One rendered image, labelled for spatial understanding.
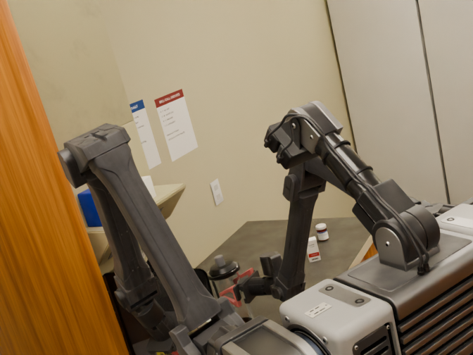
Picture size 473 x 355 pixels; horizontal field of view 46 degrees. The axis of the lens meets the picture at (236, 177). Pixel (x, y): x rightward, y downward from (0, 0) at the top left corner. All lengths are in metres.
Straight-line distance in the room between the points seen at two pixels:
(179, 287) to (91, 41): 0.86
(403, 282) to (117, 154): 0.46
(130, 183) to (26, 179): 0.53
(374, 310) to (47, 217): 0.86
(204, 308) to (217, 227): 1.81
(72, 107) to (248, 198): 1.62
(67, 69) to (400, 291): 1.02
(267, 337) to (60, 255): 0.74
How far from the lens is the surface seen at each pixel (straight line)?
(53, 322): 1.56
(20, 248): 1.51
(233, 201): 2.82
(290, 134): 0.91
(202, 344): 0.87
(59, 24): 1.51
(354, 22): 4.22
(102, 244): 1.42
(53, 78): 1.46
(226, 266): 1.77
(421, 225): 0.82
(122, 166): 0.88
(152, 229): 0.88
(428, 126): 4.24
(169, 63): 2.53
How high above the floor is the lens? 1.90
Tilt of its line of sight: 15 degrees down
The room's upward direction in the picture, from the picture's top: 15 degrees counter-clockwise
